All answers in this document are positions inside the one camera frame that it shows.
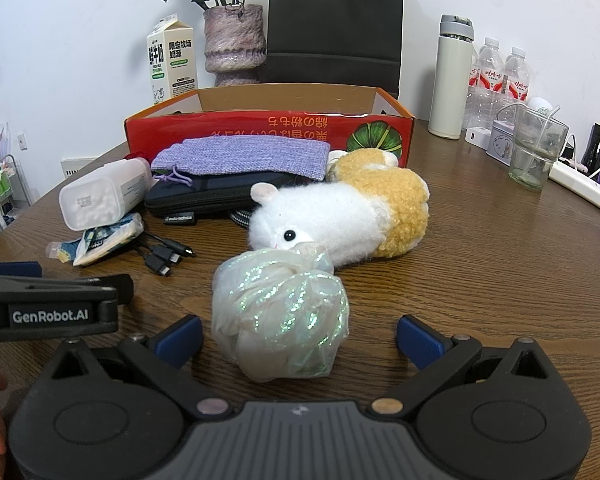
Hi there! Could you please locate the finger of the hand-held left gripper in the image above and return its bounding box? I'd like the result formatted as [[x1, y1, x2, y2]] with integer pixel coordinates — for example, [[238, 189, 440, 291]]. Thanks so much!
[[30, 273, 135, 306], [0, 261, 44, 278]]

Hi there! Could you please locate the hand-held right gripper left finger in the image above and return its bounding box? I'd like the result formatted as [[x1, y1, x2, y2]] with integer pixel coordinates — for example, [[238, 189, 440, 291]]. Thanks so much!
[[50, 314, 232, 422]]

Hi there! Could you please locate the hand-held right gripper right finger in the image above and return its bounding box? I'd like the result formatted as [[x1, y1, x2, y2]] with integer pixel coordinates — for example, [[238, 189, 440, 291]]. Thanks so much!
[[367, 314, 551, 417]]

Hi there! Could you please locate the blue patterned tissue packet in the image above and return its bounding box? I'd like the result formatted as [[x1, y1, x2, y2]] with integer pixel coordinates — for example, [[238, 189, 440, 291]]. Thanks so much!
[[72, 212, 145, 267]]

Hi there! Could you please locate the black multi-head cable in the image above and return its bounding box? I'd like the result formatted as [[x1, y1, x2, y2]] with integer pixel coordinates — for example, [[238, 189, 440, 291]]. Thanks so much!
[[130, 232, 197, 278]]

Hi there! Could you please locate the navy zip case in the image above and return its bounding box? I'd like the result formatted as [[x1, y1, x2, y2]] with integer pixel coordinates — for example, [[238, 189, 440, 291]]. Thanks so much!
[[144, 172, 281, 222]]

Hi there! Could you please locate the white yellow plush hamster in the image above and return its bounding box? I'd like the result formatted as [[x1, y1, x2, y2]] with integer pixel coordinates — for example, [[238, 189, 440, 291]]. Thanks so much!
[[249, 164, 430, 267]]

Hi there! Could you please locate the purple knitted pouch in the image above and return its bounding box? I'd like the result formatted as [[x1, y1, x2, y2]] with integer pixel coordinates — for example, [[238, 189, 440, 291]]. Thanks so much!
[[150, 135, 332, 183]]

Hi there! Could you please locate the red orange cardboard box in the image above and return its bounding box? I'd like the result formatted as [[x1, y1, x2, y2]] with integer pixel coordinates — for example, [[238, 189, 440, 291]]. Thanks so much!
[[124, 86, 417, 168]]

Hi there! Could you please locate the wooden desktop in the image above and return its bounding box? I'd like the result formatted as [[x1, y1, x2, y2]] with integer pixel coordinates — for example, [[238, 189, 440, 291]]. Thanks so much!
[[0, 127, 600, 461]]

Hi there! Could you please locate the small pale tin box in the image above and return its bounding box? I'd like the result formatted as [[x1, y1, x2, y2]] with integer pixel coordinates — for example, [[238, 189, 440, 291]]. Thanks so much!
[[485, 120, 518, 167]]

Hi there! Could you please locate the white charger plug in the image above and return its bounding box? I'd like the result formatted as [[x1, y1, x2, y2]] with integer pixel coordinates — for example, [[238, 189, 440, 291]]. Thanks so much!
[[464, 126, 493, 150]]

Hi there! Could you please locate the clear glass cup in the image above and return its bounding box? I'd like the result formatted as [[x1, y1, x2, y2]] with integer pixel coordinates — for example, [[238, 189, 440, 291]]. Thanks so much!
[[508, 102, 571, 192]]

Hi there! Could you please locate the white power strip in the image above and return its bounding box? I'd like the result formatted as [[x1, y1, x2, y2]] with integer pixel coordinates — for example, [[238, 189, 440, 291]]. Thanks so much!
[[549, 159, 600, 212]]

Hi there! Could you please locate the white green milk carton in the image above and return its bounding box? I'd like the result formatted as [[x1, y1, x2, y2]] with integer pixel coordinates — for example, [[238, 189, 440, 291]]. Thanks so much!
[[146, 14, 201, 107]]

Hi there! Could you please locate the white thermos bottle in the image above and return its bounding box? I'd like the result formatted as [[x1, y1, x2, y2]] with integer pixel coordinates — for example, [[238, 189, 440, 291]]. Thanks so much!
[[427, 14, 476, 140]]

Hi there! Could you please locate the pink marbled vase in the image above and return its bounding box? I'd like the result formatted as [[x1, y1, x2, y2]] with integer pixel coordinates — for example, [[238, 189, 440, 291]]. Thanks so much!
[[202, 4, 268, 88]]

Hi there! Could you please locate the clear water bottle red label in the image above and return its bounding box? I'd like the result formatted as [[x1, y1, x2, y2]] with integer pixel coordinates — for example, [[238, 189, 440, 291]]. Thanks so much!
[[467, 36, 505, 131], [502, 46, 531, 106]]

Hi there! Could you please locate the black paper bag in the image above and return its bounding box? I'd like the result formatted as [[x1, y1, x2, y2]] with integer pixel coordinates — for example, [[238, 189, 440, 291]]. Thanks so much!
[[265, 0, 405, 101]]

